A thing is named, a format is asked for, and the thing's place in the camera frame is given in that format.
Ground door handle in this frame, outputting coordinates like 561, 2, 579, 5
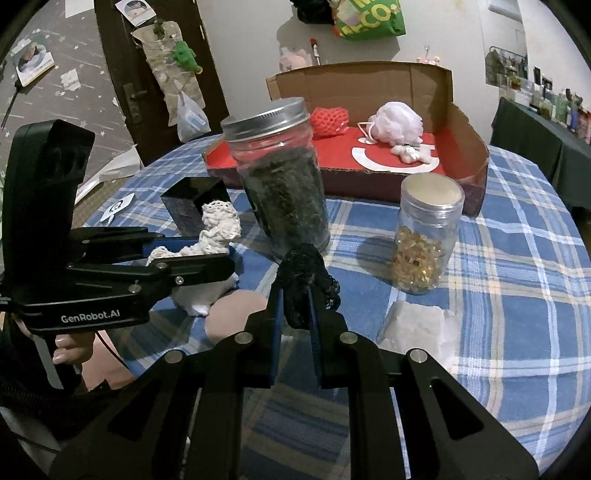
122, 83, 147, 125

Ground large glass jar metal lid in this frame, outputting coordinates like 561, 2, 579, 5
221, 97, 331, 260

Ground white paper sheets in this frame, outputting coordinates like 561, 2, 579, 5
74, 143, 144, 204

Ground dark brown door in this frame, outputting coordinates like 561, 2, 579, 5
95, 0, 229, 167

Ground wall mirror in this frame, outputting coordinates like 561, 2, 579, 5
478, 0, 529, 100

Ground white gauze sachet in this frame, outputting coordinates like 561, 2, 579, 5
376, 300, 460, 365

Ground photo card on door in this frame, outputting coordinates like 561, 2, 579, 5
115, 0, 155, 20

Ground blue plaid blanket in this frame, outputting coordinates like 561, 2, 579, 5
69, 134, 591, 480

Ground cream lace scrunchie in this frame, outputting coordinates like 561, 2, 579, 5
147, 199, 242, 266

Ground black box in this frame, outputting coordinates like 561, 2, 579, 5
160, 178, 227, 238

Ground green plush toy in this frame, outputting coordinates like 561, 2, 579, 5
171, 41, 204, 75

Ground red foam fruit net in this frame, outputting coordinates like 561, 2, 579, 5
310, 106, 350, 139

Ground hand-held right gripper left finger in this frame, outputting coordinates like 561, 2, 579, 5
48, 277, 284, 480

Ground beige hanging door organiser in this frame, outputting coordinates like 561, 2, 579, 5
130, 21, 206, 127

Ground person's left hand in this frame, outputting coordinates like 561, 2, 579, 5
52, 330, 101, 394

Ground black scrunchie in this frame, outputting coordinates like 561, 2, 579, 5
277, 242, 341, 330

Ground white cloth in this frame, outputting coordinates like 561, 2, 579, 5
173, 272, 241, 317

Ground white plastic bag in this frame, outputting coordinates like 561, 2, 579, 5
177, 90, 212, 144

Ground white paper cutout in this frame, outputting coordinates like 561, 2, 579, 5
99, 193, 136, 225

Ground small clear jar of capsules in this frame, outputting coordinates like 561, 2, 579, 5
392, 175, 465, 295

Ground green tote bag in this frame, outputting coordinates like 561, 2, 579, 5
333, 0, 407, 41

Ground black bag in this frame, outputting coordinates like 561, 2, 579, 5
290, 0, 335, 25

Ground row of cosmetic bottles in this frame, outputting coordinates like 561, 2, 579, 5
526, 67, 591, 144

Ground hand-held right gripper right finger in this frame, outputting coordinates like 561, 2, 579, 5
307, 284, 541, 480

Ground beige powder puff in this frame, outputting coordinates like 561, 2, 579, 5
204, 291, 269, 342

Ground cardboard box with red lining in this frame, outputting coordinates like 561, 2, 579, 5
202, 62, 490, 217

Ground white mesh bath pouf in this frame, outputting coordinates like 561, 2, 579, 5
358, 102, 424, 146

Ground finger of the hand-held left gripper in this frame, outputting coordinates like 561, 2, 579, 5
68, 225, 206, 268
67, 251, 243, 296

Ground round photo card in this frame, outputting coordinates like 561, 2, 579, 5
14, 41, 56, 86

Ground white fluffy bunny hair clip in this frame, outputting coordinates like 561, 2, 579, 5
390, 143, 430, 164

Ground table with dark green cloth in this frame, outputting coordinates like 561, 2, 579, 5
489, 97, 591, 213

